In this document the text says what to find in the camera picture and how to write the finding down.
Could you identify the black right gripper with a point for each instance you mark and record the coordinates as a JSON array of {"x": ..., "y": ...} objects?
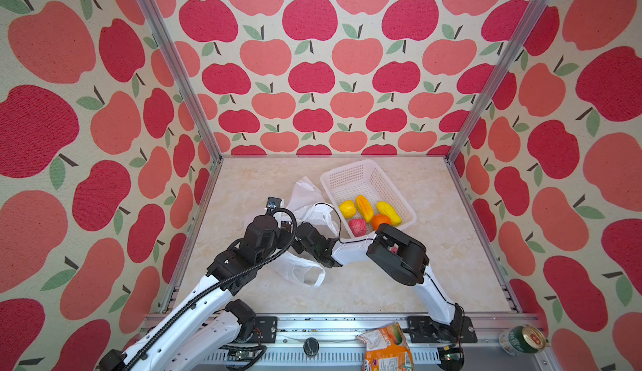
[{"x": 308, "y": 225}]

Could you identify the white plastic bag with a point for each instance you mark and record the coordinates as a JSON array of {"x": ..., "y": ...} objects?
[{"x": 308, "y": 205}]

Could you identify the yellow toy pear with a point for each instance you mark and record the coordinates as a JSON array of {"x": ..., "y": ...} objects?
[{"x": 348, "y": 209}]

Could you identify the red toy apple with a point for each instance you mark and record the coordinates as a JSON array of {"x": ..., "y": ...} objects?
[{"x": 358, "y": 227}]

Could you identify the orange toy fruit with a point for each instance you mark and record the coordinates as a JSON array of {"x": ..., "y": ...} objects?
[{"x": 379, "y": 220}]

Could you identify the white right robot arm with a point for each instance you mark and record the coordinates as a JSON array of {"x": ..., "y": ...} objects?
[{"x": 401, "y": 257}]

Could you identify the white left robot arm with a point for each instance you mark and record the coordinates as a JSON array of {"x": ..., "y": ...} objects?
[{"x": 209, "y": 317}]

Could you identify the orange snack bag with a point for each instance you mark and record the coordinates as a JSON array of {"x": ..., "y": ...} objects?
[{"x": 386, "y": 349}]

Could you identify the white plastic mesh basket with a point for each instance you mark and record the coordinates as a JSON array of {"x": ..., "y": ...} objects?
[{"x": 367, "y": 178}]

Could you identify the black round knob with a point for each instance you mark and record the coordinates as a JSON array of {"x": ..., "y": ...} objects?
[{"x": 311, "y": 347}]

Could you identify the green drink can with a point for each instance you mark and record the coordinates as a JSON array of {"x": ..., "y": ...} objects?
[{"x": 522, "y": 339}]

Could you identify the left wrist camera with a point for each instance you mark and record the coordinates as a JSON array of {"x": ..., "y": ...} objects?
[{"x": 273, "y": 204}]

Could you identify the aluminium front rail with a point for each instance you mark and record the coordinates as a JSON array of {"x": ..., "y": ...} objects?
[{"x": 341, "y": 350}]

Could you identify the aluminium frame post left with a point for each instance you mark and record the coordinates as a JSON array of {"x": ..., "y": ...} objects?
[{"x": 173, "y": 59}]

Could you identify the aluminium frame post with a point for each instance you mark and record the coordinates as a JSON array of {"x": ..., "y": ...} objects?
[
  {"x": 173, "y": 59},
  {"x": 516, "y": 43}
]

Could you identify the aluminium frame post right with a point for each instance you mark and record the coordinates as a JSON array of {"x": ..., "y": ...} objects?
[{"x": 516, "y": 43}]

